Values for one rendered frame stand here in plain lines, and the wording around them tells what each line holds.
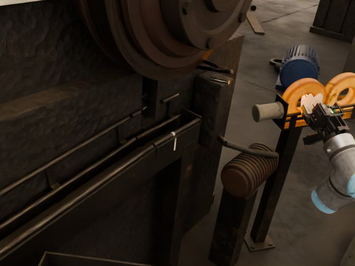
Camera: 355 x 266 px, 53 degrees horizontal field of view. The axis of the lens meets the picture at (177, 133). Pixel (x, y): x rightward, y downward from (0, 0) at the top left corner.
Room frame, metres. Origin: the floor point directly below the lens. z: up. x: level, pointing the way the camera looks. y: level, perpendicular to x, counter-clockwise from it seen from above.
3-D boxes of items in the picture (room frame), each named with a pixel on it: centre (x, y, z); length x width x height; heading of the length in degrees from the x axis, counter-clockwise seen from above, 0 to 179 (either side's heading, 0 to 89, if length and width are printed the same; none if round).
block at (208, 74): (1.01, -0.09, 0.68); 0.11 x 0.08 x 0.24; 54
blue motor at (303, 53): (2.88, -0.97, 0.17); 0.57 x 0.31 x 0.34; 164
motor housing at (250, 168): (1.00, -0.27, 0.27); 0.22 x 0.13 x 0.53; 144
